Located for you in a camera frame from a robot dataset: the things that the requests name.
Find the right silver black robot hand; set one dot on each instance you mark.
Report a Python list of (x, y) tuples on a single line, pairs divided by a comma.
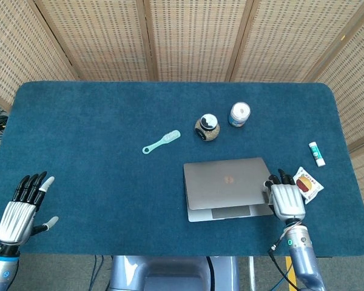
[(286, 201)]

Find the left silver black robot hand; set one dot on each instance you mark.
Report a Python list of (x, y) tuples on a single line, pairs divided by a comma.
[(16, 222)]

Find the silver laptop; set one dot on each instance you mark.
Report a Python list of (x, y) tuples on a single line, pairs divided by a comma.
[(224, 182)]

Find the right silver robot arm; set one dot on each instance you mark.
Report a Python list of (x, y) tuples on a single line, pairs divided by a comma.
[(303, 257)]

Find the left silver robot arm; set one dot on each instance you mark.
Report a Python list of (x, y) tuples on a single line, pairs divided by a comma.
[(0, 271)]

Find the white snack packet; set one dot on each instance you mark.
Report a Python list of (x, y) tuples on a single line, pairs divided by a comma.
[(309, 186)]

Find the white green glue stick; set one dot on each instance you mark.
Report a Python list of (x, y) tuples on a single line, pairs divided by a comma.
[(317, 154)]

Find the white table leg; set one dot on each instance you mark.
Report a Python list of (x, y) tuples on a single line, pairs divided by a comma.
[(252, 272)]

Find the blue table mat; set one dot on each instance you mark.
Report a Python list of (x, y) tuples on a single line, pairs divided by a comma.
[(94, 182)]

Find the white lidded blue jar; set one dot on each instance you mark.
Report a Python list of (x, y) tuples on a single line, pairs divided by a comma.
[(239, 112)]

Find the glass jar of seeds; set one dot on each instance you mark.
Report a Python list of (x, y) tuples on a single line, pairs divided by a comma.
[(207, 128)]

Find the mint green plastic brush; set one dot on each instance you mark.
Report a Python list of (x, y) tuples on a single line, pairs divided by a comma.
[(167, 138)]

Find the grey robot torso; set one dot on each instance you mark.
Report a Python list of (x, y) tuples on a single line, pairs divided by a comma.
[(170, 272)]

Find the bamboo folding screen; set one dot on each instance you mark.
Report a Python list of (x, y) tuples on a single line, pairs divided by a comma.
[(194, 36)]

